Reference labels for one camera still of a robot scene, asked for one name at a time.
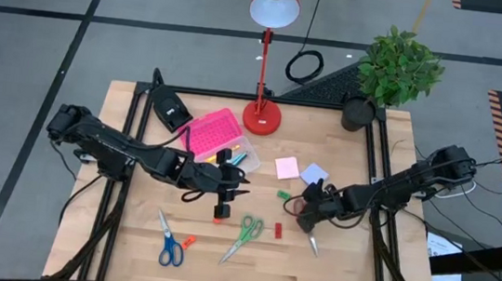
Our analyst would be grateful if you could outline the green-handled scissors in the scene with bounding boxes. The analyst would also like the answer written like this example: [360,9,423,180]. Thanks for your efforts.
[218,210,267,270]

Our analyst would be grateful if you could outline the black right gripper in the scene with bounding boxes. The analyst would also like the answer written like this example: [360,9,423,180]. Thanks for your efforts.
[295,176,360,239]

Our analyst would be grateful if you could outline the yellow highlighter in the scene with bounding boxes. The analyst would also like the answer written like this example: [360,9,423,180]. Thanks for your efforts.
[205,140,241,167]

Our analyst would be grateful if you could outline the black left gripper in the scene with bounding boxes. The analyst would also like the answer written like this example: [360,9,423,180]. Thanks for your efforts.
[184,144,256,222]

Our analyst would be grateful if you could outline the black coiled cable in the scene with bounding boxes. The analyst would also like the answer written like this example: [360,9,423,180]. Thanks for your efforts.
[284,0,332,88]

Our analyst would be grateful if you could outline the green potted plant black pot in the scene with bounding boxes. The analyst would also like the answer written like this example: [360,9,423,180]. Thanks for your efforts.
[339,20,450,141]

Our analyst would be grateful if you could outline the clear pencil box pink lid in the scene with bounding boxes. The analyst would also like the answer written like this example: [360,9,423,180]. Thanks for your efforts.
[175,102,268,176]

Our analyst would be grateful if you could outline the white cable loop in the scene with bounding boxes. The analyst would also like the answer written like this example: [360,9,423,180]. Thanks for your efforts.
[434,176,479,204]

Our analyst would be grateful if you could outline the black support beam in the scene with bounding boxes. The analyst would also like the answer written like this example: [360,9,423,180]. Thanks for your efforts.
[427,232,502,281]

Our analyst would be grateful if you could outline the blue-handled scissors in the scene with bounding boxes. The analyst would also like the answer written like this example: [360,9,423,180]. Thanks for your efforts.
[152,208,190,269]

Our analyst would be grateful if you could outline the black metal table frame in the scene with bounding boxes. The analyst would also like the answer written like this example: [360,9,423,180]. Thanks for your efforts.
[46,73,458,281]

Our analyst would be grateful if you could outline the black textured floor mat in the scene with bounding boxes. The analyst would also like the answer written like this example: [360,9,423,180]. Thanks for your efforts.
[278,52,372,108]

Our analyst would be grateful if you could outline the yellow hanging cable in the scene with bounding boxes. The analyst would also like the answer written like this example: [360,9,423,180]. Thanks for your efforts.
[411,0,435,37]

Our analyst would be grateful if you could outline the pink sticky note pad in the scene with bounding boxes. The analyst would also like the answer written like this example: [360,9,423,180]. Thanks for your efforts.
[272,154,302,183]

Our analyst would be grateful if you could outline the purple sticky note pad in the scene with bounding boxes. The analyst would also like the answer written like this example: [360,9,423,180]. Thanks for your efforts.
[297,161,332,189]

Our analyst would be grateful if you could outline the red desk lamp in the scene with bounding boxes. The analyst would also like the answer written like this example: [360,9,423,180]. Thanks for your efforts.
[236,0,303,140]

